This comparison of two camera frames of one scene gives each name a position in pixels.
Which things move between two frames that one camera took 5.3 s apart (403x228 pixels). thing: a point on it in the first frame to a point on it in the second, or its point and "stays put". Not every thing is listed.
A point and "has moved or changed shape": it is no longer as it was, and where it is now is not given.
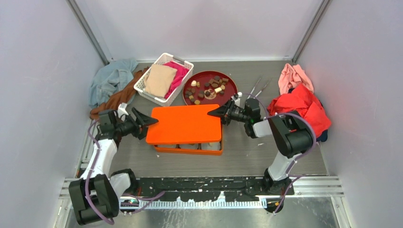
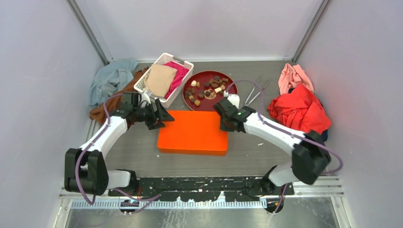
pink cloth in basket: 181,71 stays put
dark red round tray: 209,88 stays put
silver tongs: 251,98 stays put
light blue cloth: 110,79 stays put
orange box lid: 183,123 has moved or changed shape
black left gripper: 140,132 to 162,116
